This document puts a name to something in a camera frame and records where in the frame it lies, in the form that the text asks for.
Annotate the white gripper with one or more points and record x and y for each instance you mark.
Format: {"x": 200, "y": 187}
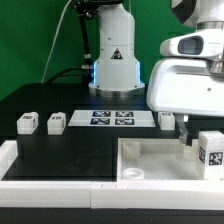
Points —
{"x": 185, "y": 86}

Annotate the white square tabletop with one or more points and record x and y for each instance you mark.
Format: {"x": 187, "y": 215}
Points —
{"x": 156, "y": 159}

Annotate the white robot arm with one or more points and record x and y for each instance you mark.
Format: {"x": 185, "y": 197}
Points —
{"x": 117, "y": 72}

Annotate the white marker sheet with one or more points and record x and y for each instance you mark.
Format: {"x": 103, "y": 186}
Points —
{"x": 112, "y": 118}

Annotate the white U-shaped fence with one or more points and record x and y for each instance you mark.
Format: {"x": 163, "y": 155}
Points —
{"x": 120, "y": 194}

